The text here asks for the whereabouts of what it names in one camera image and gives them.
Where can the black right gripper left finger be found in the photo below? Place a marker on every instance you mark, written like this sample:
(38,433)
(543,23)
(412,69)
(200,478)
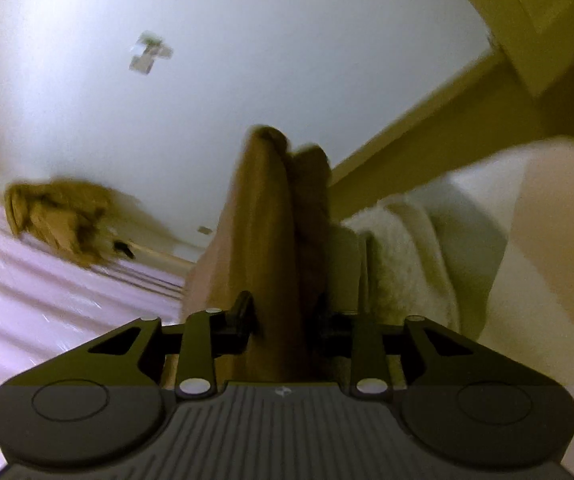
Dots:
(185,352)

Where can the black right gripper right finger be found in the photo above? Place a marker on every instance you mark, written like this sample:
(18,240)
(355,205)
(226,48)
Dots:
(429,354)

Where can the brown long sleeve garment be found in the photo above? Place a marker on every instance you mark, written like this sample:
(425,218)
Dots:
(273,240)

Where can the cream fleece blanket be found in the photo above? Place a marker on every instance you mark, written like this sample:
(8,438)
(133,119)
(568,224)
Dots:
(405,266)

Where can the checkered teddy bear quilt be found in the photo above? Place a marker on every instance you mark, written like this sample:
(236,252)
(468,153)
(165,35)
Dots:
(506,230)

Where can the pink pleated curtain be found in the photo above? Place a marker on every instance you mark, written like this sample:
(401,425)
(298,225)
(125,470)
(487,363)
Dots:
(49,305)

